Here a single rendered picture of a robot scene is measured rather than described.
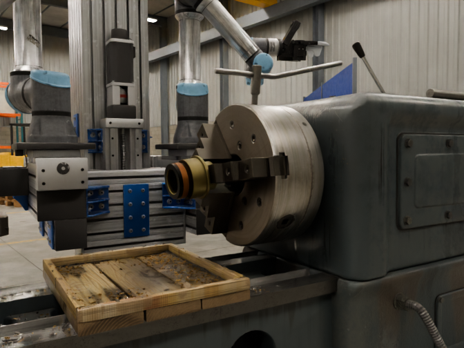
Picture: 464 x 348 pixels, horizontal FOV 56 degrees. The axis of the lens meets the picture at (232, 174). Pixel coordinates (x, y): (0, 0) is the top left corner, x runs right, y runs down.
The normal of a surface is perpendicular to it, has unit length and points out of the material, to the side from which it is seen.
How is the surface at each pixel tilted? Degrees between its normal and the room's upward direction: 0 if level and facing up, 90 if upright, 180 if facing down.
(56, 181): 90
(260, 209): 90
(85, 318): 90
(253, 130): 90
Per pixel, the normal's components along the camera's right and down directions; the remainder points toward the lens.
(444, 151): 0.52, 0.04
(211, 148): 0.40, -0.60
